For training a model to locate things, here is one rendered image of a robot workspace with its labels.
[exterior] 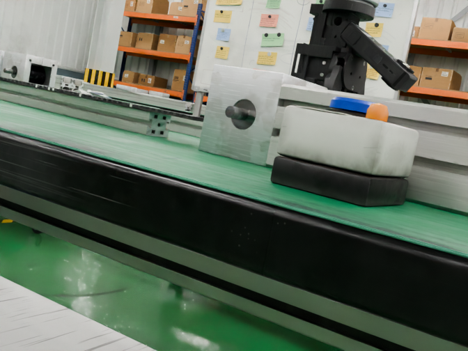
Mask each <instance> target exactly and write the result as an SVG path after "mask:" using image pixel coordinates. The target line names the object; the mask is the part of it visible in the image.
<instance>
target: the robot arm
mask: <svg viewBox="0 0 468 351"><path fill-rule="evenodd" d="M379 1H380V0H326V1H325V2H324V4H318V3H312V4H311V8H310V12H309V13H310V14H312V15H314V16H315V17H314V21H313V28H312V32H311V38H310V42H309V44H306V43H305V42H304V43H297V46H296V50H295V57H294V61H293V65H292V71H291V75H290V76H293V77H296V78H299V79H303V80H305V81H309V82H311V83H314V84H317V85H319V86H323V87H325V88H327V90H330V91H339V92H344V93H354V94H359V95H364V93H365V82H366V73H367V67H368V65H367V63H368V64H369V65H370V66H371V67H372V68H373V69H374V70H375V71H377V72H378V73H379V74H380V75H381V76H382V77H381V79H382V80H383V81H384V82H385V83H386V85H387V86H388V87H390V88H392V89H393V90H395V91H398V90H399V91H403V92H405V93H406V92H408V90H409V89H410V88H411V87H412V86H413V85H414V84H415V83H416V82H417V80H418V78H417V77H416V76H415V75H414V71H413V70H412V69H411V68H410V67H409V65H408V64H407V63H404V62H403V61H401V60H400V59H396V58H395V57H394V56H393V55H392V54H390V53H389V52H388V51H387V50H386V49H385V48H384V47H383V46H381V44H380V43H379V42H378V41H376V40H375V39H374V38H373V37H372V36H371V35H370V34H368V33H367V32H366V31H365V30H364V29H363V28H361V27H360V26H359V22H370V21H373V20H374V16H375V9H376V8H377V7H378V5H379ZM298 54H300V57H299V63H298V67H297V72H295V67H296V63H297V57H298Z"/></svg>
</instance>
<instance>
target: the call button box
mask: <svg viewBox="0 0 468 351"><path fill-rule="evenodd" d="M418 138H419V133H418V132H417V131H416V130H414V129H410V128H406V127H402V126H399V125H395V124H392V123H388V122H384V121H382V120H375V119H370V118H366V115H364V114H358V113H353V112H349V111H341V110H336V109H324V110H322V109H314V108H310V107H302V106H295V105H293V106H292V105H290V106H288V107H286V108H285V111H284V115H283V121H282V125H281V131H280V135H279V142H278V146H277V153H278V154H280V155H281V156H277V157H275V158H274V163H273V167H272V174H271V178H270V180H271V181H272V182H273V183H275V184H278V185H283V186H286V187H291V188H294V189H298V190H302V191H305V192H309V193H312V194H317V195H321V196H325V197H328V198H333V199H336V200H339V201H344V202H347V203H351V204H355V205H360V206H362V207H368V206H383V205H402V204H403V203H404V202H405V197H406V193H407V188H408V184H409V183H408V180H406V179H404V178H408V177H409V175H410V173H411V170H412V164H413V160H414V154H415V151H416V145H417V142H418ZM282 156H284V157H282Z"/></svg>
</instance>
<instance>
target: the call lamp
mask: <svg viewBox="0 0 468 351"><path fill-rule="evenodd" d="M388 116H389V111H388V107H387V106H385V105H383V104H381V103H373V104H371V105H370V106H369V108H368V109H367V112H366V118H370V119H375V120H382V121H384V122H387V120H388Z"/></svg>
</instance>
